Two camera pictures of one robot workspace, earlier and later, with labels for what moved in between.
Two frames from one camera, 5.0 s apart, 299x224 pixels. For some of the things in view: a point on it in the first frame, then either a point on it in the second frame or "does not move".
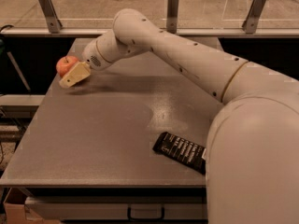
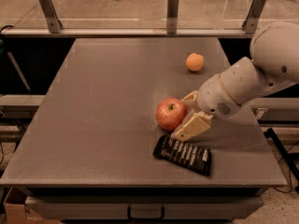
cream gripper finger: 76,74 to 197,123
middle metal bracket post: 172,12 does not move
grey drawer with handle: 117,208 does not move
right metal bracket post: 257,4 does not move
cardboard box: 18,213 does not move
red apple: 64,63 to 169,114
